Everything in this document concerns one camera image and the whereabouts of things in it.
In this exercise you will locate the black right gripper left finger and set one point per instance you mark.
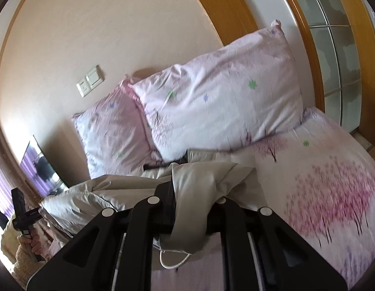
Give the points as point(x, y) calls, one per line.
point(114, 251)

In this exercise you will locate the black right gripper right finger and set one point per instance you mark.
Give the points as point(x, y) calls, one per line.
point(260, 251)

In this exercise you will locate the beige puffer down jacket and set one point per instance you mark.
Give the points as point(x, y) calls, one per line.
point(205, 178)

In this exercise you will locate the person's left hand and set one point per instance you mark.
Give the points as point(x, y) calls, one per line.
point(31, 240)

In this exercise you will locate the glass bedside cabinet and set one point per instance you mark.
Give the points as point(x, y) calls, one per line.
point(40, 172)

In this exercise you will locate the pink floral bed sheet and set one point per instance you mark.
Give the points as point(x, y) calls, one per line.
point(321, 181)

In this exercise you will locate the pink floral left pillow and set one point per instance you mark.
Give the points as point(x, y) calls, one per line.
point(115, 136)

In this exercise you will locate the pink floral pillow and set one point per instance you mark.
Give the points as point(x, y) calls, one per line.
point(225, 99)
point(115, 136)

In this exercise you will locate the pink floral right pillow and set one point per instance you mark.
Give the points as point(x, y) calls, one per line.
point(225, 99)

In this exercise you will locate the frosted glass door panel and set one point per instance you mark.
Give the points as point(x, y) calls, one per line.
point(338, 58)

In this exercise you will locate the white wall switch plate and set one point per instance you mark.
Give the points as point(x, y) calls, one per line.
point(90, 81)

